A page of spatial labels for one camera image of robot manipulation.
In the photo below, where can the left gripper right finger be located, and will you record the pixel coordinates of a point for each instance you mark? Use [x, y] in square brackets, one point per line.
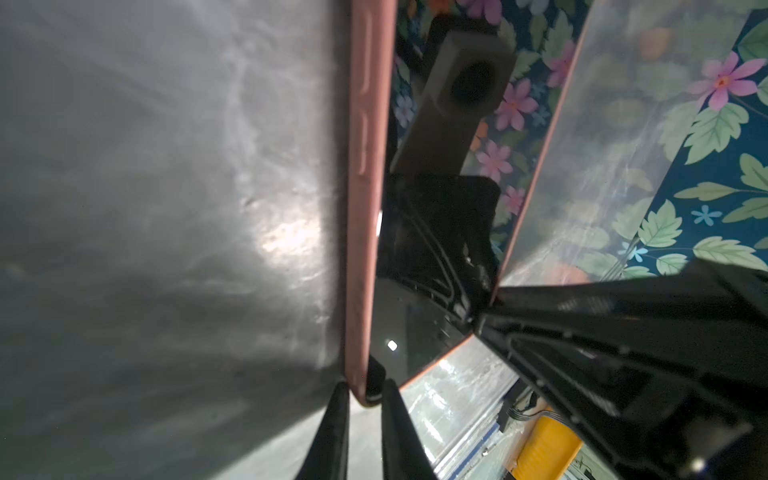
[403, 455]

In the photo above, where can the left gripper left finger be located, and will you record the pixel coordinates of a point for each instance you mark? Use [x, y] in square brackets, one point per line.
[327, 458]

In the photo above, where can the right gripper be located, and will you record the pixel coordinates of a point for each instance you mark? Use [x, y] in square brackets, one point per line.
[662, 377]

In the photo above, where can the black phone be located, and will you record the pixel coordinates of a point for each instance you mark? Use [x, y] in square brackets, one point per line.
[512, 139]

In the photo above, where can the pink phone case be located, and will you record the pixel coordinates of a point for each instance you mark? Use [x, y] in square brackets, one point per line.
[363, 180]

